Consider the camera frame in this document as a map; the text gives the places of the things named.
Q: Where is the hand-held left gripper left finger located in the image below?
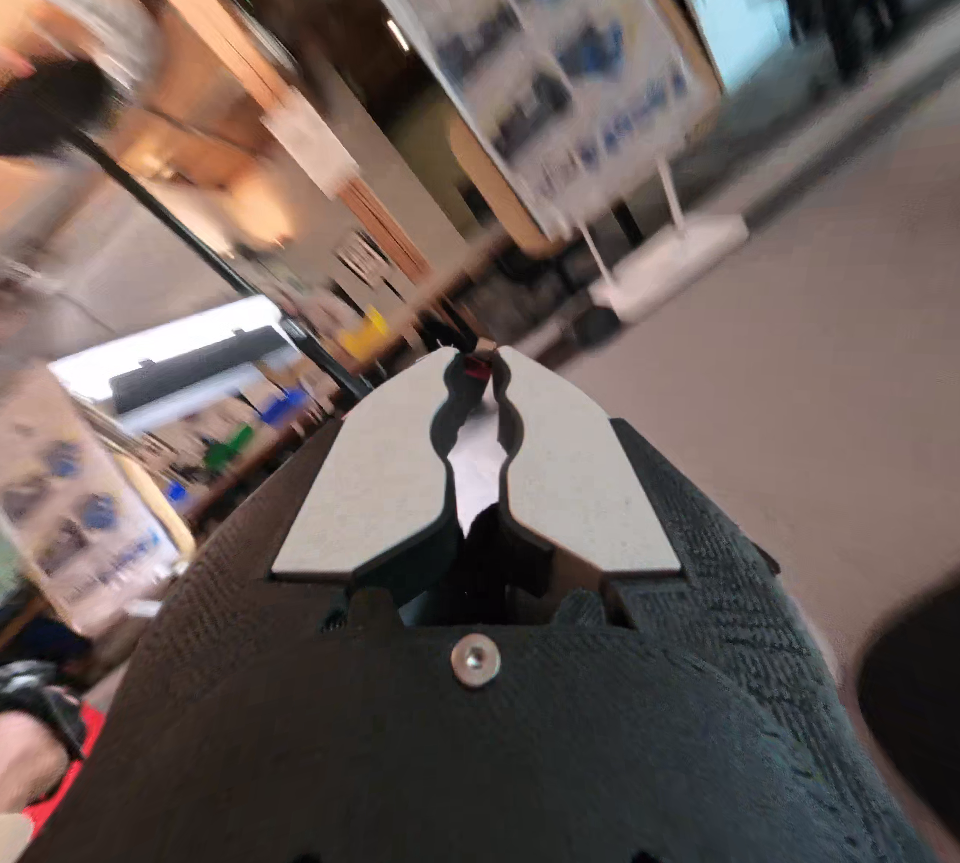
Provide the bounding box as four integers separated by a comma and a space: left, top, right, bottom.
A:
270, 345, 465, 583

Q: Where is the person's right hand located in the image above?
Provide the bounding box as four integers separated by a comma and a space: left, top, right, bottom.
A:
0, 716, 70, 815

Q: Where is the red plastic bin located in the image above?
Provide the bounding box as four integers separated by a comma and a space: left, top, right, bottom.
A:
22, 701, 106, 838

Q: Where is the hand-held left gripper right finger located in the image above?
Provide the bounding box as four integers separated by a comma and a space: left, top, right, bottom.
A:
491, 345, 684, 587

